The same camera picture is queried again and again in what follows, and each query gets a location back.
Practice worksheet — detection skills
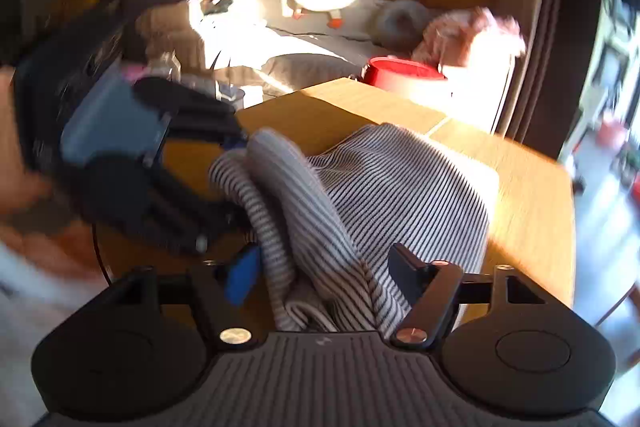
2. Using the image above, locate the striped knit garment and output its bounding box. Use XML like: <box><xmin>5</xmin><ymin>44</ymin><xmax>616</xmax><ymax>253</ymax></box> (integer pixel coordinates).
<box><xmin>209</xmin><ymin>124</ymin><xmax>499</xmax><ymax>335</ymax></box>

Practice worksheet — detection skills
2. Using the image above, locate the pink blanket on sofa arm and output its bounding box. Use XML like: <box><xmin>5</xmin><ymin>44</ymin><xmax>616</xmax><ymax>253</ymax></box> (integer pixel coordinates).
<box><xmin>411</xmin><ymin>6</ymin><xmax>526</xmax><ymax>67</ymax></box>

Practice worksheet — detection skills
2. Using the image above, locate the beige sofa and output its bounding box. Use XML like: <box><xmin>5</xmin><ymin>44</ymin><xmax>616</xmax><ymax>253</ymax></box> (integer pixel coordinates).
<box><xmin>136</xmin><ymin>0</ymin><xmax>516</xmax><ymax>132</ymax></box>

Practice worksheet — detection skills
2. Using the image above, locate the red round bucket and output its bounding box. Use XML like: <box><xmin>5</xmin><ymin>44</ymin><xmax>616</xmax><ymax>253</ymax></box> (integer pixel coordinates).
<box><xmin>360</xmin><ymin>56</ymin><xmax>447</xmax><ymax>94</ymax></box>

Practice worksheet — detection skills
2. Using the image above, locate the grey round cushion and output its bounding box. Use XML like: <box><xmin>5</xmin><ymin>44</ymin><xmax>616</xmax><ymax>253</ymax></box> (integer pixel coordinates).
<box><xmin>371</xmin><ymin>0</ymin><xmax>438</xmax><ymax>52</ymax></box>

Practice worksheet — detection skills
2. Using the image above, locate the dark curtain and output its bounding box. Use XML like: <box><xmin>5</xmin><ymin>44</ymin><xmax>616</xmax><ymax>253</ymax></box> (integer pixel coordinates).
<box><xmin>498</xmin><ymin>0</ymin><xmax>601</xmax><ymax>159</ymax></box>

